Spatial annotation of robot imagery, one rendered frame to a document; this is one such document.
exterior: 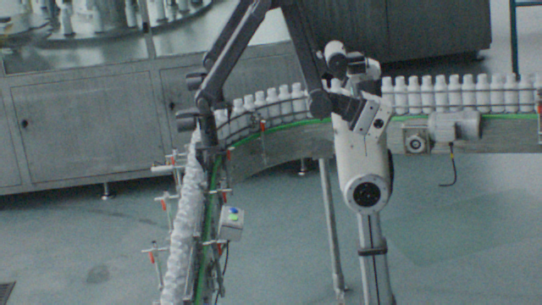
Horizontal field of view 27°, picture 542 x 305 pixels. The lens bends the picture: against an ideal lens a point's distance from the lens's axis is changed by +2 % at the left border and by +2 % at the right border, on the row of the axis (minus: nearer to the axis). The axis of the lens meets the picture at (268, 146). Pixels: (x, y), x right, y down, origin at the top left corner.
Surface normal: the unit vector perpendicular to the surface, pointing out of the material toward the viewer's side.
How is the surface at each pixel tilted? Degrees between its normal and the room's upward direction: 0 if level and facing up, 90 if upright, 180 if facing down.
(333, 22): 90
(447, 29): 90
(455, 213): 0
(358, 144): 90
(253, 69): 90
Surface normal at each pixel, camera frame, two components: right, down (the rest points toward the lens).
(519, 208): -0.13, -0.93
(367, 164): 0.02, 0.52
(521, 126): -0.31, 0.38
